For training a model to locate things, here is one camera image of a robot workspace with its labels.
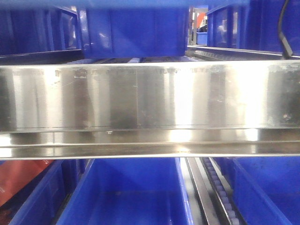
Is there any blue plastic bin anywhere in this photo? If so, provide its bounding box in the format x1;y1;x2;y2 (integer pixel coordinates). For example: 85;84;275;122
78;0;251;59

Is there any lower middle blue bin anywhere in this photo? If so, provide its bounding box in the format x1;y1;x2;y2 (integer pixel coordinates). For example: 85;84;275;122
57;157;193;225

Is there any blue roller track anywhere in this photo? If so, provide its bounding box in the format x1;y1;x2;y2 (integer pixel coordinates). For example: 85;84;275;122
200;157;244;225

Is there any upper right blue bin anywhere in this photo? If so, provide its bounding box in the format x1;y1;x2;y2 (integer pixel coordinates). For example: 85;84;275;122
206;0;300;53

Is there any lower right blue bin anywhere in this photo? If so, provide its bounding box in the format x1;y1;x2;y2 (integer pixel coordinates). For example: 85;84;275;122
214;157;300;225

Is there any lower left blue bin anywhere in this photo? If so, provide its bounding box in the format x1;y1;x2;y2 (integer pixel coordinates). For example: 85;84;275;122
7;159;87;225

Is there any upper left blue bin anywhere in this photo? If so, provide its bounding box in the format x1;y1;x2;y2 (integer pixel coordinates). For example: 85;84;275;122
0;7;81;56

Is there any red bag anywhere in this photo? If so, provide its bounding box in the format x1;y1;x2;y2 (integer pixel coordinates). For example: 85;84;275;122
0;160;53;205

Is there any stainless steel shelf rail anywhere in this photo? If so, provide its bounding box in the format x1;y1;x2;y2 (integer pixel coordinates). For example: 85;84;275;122
0;60;300;159

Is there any steel divider rail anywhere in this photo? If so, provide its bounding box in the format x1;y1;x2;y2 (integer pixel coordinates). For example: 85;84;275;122
186;157;220;225

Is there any black cable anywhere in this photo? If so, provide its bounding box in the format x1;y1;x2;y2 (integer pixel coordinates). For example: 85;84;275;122
277;0;293;58

